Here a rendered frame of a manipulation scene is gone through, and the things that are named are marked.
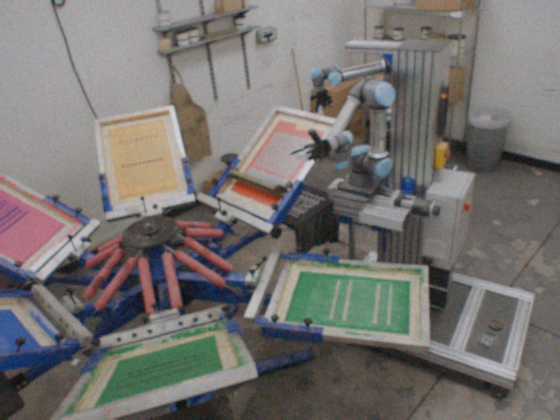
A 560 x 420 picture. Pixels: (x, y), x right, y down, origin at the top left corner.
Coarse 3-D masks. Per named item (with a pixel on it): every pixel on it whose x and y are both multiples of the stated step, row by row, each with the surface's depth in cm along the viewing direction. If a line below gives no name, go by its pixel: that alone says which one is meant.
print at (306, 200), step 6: (306, 192) 347; (300, 198) 341; (306, 198) 340; (312, 198) 340; (318, 198) 339; (324, 198) 338; (294, 204) 334; (300, 204) 334; (306, 204) 333; (312, 204) 332; (294, 210) 328; (300, 210) 327; (306, 210) 326
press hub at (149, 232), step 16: (144, 224) 259; (160, 224) 258; (176, 224) 256; (128, 240) 247; (144, 240) 246; (160, 240) 244; (160, 256) 258; (160, 272) 258; (176, 272) 264; (192, 272) 268; (208, 400) 312
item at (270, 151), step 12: (276, 132) 325; (288, 132) 320; (264, 144) 324; (276, 144) 319; (288, 144) 314; (264, 156) 318; (276, 156) 313; (264, 168) 312; (240, 192) 311; (252, 192) 306
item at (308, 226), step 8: (328, 208) 331; (312, 216) 320; (320, 216) 327; (328, 216) 334; (304, 224) 316; (312, 224) 323; (320, 224) 331; (328, 224) 338; (336, 224) 346; (296, 232) 314; (304, 232) 320; (312, 232) 327; (320, 232) 334; (328, 232) 342; (336, 232) 354; (296, 240) 317; (304, 240) 324; (312, 240) 332; (320, 240) 339; (328, 240) 345; (304, 248) 327
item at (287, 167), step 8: (312, 128) 312; (296, 136) 314; (304, 136) 311; (320, 136) 305; (296, 144) 311; (304, 144) 307; (288, 152) 310; (280, 160) 310; (288, 160) 306; (296, 160) 303; (272, 168) 309; (280, 168) 306; (288, 168) 303; (296, 168) 300; (280, 176) 302; (288, 176) 299; (256, 192) 304; (264, 192) 301; (256, 200) 301; (264, 200) 298; (272, 200) 295
